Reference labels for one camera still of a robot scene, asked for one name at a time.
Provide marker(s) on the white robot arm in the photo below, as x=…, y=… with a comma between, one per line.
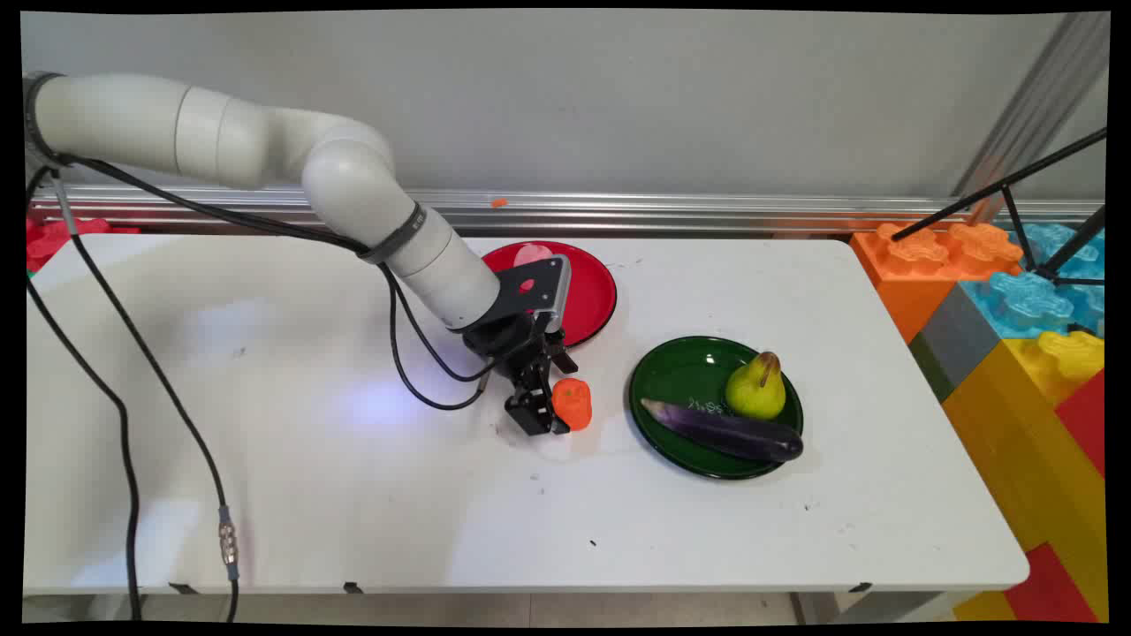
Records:
x=353, y=185

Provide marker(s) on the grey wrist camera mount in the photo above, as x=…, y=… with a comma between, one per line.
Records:
x=541, y=284

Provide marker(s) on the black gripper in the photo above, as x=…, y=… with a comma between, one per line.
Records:
x=511, y=340

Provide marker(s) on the yellow giant building block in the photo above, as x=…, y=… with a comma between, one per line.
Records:
x=1034, y=442

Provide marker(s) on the grey giant building block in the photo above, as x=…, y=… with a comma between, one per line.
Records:
x=959, y=340

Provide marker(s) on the light blue giant building block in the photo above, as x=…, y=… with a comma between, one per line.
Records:
x=1029, y=300

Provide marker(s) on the red round plate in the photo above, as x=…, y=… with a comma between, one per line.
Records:
x=590, y=291

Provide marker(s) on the red giant building block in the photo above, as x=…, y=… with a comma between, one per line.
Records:
x=53, y=240

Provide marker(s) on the green round plate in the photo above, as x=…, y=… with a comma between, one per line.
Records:
x=685, y=375

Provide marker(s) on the aluminium rail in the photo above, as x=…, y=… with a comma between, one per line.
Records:
x=707, y=215

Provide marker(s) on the dark purple eggplant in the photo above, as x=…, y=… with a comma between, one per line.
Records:
x=724, y=430

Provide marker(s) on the orange toy vegetable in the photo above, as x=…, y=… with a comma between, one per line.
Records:
x=574, y=405

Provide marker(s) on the orange giant building block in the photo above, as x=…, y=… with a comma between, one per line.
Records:
x=901, y=274

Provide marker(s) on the slanted aluminium post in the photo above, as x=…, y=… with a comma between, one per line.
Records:
x=1043, y=97

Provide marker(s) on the black tripod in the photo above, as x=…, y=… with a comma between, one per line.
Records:
x=1007, y=190

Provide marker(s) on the yellow-green pear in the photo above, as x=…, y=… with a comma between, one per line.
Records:
x=756, y=389

